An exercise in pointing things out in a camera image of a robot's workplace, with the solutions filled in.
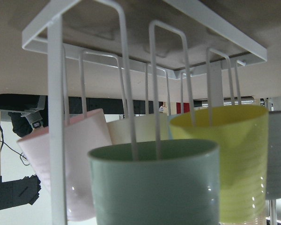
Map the mint green cup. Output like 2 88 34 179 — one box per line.
88 139 220 225

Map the cream cup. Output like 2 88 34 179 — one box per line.
107 113 169 145

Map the pink cup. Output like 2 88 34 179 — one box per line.
17 109 111 221

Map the yellow cup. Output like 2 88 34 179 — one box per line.
170 105 269 223

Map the grey cup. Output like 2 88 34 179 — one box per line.
266 111 281 200

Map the person in black jacket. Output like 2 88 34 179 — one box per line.
8 96 48 138

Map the white wire cup rack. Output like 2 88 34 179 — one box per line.
22 0 267 225

